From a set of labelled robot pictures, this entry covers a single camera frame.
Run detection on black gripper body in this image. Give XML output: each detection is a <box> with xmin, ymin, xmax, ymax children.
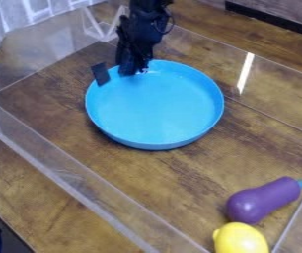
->
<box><xmin>116</xmin><ymin>8</ymin><xmax>171</xmax><ymax>59</ymax></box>

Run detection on small black tab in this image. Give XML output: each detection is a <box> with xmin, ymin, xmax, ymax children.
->
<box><xmin>91</xmin><ymin>62</ymin><xmax>111</xmax><ymax>86</ymax></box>

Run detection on purple toy eggplant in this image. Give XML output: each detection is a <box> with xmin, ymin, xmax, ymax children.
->
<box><xmin>226</xmin><ymin>177</ymin><xmax>302</xmax><ymax>224</ymax></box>

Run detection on clear acrylic enclosure wall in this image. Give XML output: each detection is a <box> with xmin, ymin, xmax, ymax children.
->
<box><xmin>0</xmin><ymin>1</ymin><xmax>302</xmax><ymax>253</ymax></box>

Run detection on white patterned curtain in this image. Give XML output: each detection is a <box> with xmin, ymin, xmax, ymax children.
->
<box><xmin>0</xmin><ymin>0</ymin><xmax>106</xmax><ymax>46</ymax></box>

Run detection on yellow toy lemon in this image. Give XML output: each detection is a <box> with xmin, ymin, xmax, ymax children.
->
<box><xmin>212</xmin><ymin>222</ymin><xmax>270</xmax><ymax>253</ymax></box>

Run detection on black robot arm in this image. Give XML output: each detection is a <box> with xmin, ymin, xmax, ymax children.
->
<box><xmin>116</xmin><ymin>0</ymin><xmax>172</xmax><ymax>76</ymax></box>

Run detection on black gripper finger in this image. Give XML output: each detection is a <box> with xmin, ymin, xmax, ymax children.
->
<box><xmin>132</xmin><ymin>53</ymin><xmax>152</xmax><ymax>74</ymax></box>
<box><xmin>116</xmin><ymin>46</ymin><xmax>138</xmax><ymax>76</ymax></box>

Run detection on blue round plate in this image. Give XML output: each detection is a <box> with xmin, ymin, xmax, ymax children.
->
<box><xmin>85</xmin><ymin>60</ymin><xmax>226</xmax><ymax>150</ymax></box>

